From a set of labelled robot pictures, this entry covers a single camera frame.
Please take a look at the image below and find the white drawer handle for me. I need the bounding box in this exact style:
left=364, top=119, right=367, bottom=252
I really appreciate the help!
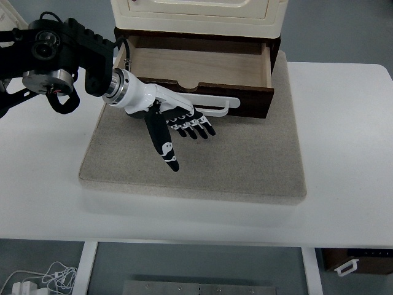
left=180, top=93, right=241, bottom=117

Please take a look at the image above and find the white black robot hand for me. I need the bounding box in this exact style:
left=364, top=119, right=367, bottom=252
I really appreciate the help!
left=103, top=68, right=216, bottom=172

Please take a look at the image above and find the beige foam mat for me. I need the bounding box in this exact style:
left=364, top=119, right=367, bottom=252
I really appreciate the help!
left=79, top=52, right=306, bottom=205

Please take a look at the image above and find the white table leg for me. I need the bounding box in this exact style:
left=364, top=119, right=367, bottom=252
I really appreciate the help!
left=302, top=247, right=324, bottom=295
left=72, top=242, right=98, bottom=295

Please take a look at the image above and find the white cable bundle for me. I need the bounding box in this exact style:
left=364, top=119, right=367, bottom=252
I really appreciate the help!
left=0, top=261, right=79, bottom=295

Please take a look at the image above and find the white table leg right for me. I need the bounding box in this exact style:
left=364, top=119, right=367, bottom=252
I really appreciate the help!
left=302, top=247, right=324, bottom=295

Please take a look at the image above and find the dark wooden drawer housing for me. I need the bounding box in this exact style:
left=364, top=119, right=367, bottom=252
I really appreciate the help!
left=114, top=27, right=281, bottom=69

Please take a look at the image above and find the cream upper cabinet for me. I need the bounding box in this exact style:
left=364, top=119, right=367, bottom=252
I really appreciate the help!
left=111, top=0, right=289, bottom=39

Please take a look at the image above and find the dark wooden drawer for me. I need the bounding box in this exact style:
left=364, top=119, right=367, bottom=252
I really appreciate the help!
left=127, top=37, right=274, bottom=119

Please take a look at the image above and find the white handle on box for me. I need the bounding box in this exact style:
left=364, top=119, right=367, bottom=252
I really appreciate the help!
left=334, top=259, right=359, bottom=277

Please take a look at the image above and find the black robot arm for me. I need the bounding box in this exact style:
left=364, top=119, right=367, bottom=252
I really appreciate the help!
left=1, top=12, right=215, bottom=171

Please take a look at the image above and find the brown box under table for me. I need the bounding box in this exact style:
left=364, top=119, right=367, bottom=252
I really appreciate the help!
left=321, top=248, right=392, bottom=275

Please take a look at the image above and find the white power adapter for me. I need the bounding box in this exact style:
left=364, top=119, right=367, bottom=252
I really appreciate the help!
left=11, top=281, right=37, bottom=295

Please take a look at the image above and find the white table leg left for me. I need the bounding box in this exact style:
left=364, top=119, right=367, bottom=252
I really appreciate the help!
left=72, top=242, right=98, bottom=295

